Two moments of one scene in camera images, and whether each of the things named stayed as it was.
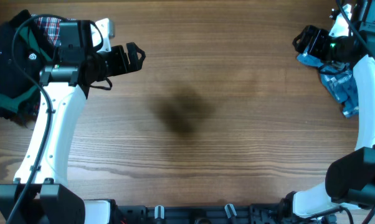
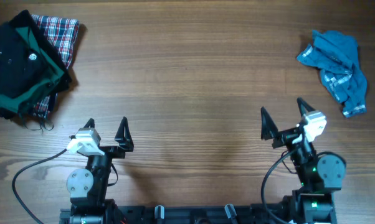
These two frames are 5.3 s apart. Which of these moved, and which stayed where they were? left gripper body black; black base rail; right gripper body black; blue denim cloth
Moved: right gripper body black; left gripper body black
Stayed: blue denim cloth; black base rail
